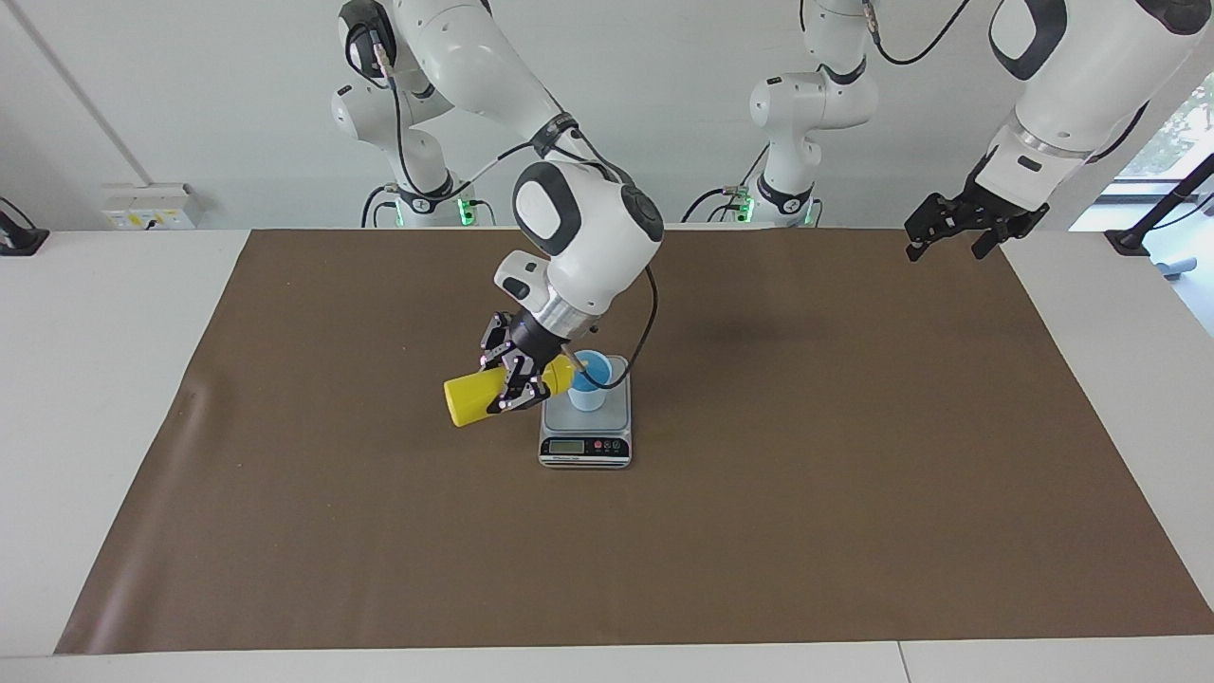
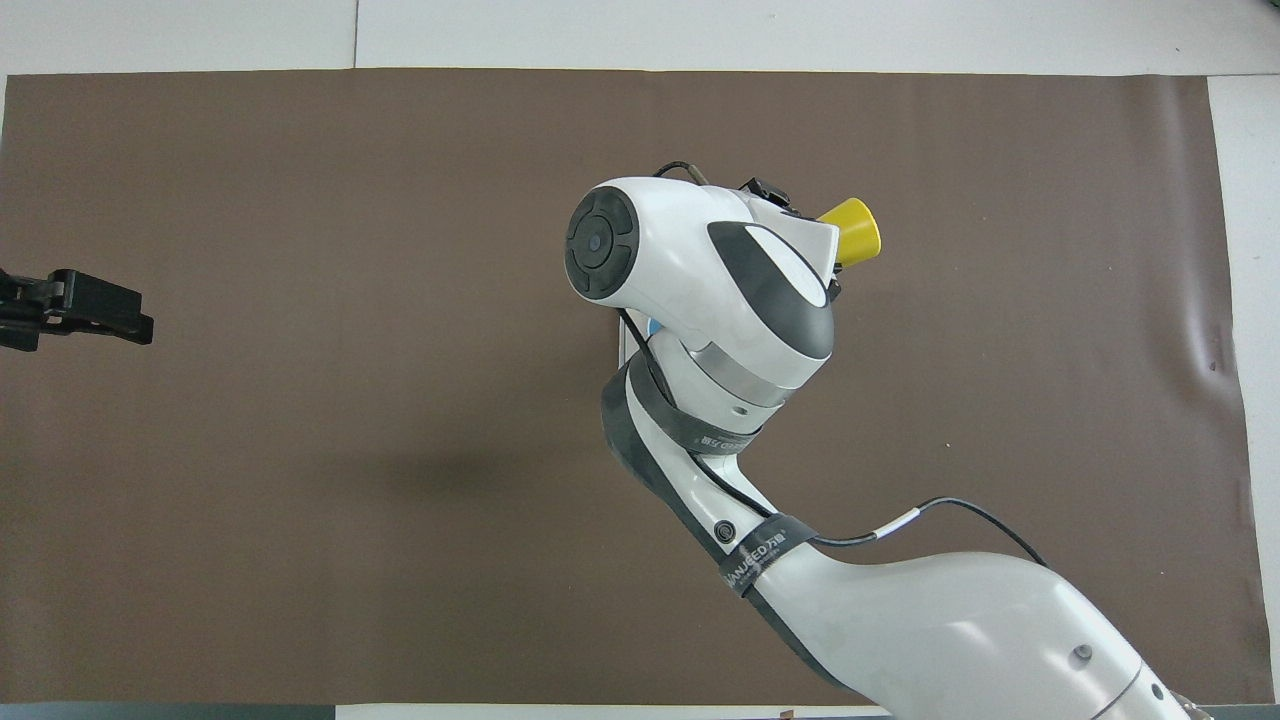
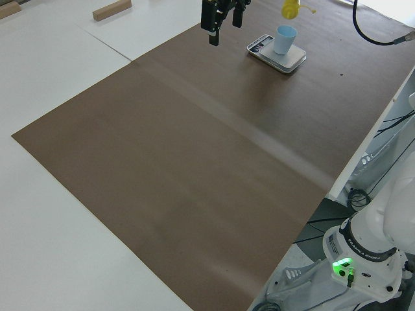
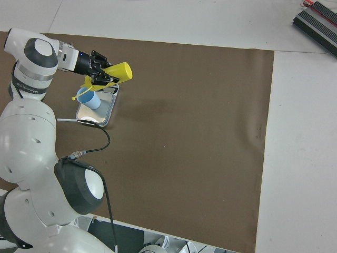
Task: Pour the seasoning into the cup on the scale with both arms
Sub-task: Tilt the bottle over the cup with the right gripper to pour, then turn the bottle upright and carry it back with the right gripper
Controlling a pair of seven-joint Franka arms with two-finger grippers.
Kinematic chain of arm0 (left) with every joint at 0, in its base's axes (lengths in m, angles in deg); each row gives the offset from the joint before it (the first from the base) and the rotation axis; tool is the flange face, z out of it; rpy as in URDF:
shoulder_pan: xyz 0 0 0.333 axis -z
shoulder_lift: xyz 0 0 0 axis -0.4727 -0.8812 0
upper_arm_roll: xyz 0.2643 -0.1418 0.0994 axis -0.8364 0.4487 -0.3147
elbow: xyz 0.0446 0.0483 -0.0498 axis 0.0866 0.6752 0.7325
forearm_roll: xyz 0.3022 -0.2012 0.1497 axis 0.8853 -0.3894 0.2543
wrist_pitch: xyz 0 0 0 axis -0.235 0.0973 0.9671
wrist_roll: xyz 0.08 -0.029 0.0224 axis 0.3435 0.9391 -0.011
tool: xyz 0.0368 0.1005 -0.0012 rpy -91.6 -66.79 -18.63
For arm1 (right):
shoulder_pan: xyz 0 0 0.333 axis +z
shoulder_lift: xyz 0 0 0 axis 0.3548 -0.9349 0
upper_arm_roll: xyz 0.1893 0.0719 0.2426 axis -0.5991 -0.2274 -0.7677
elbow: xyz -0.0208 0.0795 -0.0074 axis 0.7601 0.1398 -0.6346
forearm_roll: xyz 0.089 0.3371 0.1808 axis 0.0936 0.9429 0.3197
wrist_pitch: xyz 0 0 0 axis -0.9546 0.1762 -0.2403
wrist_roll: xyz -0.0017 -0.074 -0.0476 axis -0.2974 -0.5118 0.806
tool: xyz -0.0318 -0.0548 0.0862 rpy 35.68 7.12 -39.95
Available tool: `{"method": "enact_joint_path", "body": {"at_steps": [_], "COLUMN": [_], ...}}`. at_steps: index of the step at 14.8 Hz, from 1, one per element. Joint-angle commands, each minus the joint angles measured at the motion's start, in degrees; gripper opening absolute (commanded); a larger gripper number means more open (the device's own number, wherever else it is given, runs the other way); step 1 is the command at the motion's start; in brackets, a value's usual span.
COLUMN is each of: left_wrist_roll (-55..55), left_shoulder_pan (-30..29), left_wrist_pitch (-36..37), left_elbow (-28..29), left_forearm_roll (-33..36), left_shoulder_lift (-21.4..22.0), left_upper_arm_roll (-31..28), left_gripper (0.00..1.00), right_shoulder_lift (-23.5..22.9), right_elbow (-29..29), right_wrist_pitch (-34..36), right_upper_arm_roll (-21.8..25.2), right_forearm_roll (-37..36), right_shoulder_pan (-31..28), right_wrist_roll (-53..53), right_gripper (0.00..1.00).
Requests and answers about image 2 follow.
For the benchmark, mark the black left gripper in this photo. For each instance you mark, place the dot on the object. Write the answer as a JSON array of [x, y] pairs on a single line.
[[18, 310]]

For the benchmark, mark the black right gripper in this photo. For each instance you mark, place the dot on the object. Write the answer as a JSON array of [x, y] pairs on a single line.
[[765, 188]]

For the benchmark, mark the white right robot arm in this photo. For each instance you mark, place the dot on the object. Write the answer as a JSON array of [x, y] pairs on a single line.
[[720, 270]]

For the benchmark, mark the silver digital kitchen scale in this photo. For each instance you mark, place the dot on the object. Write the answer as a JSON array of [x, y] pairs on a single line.
[[625, 355]]

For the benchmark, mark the brown table mat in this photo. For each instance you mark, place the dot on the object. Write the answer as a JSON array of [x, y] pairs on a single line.
[[300, 500]]

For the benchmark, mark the yellow squeeze bottle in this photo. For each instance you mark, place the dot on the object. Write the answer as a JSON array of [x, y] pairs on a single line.
[[855, 232]]

